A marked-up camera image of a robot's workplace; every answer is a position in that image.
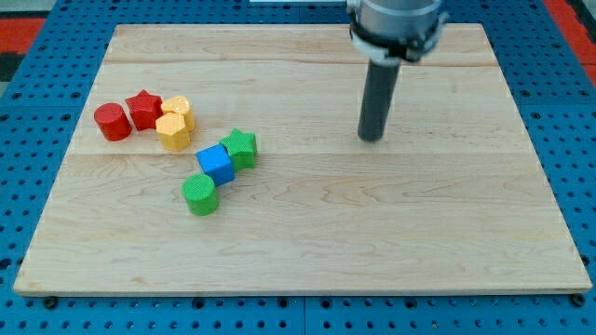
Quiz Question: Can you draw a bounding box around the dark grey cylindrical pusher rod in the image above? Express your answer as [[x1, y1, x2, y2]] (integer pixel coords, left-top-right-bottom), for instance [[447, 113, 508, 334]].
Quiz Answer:
[[358, 61, 400, 142]]

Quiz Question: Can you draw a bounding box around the yellow hexagon block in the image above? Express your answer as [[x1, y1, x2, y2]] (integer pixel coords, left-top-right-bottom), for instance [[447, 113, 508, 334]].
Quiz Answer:
[[156, 113, 191, 152]]

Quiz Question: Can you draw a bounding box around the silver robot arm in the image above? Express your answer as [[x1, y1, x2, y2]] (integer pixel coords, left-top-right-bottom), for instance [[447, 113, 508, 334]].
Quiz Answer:
[[346, 0, 449, 142]]

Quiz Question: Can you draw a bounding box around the light wooden board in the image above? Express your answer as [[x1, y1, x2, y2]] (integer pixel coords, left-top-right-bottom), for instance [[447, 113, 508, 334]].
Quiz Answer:
[[14, 23, 592, 297]]

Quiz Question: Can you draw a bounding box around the green star block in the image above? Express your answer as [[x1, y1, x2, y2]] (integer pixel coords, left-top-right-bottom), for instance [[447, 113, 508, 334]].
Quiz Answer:
[[220, 128, 258, 172]]

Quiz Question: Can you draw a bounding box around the blue cube block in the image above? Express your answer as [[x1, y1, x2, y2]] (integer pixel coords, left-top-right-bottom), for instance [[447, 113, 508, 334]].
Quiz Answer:
[[196, 144, 236, 186]]

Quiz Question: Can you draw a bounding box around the green cylinder block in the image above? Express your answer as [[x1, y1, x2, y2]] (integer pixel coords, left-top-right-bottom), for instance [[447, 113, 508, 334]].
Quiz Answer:
[[182, 173, 219, 216]]

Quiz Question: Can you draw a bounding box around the red star block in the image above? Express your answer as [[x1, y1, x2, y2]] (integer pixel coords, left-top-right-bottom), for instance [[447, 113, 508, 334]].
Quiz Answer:
[[125, 89, 163, 131]]

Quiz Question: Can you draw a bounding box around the red cylinder block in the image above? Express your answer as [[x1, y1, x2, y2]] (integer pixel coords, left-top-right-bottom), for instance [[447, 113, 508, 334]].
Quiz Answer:
[[93, 102, 132, 141]]

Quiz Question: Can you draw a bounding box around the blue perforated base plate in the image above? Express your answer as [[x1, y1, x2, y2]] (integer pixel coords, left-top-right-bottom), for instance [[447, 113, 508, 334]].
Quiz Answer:
[[1, 1, 595, 334]]

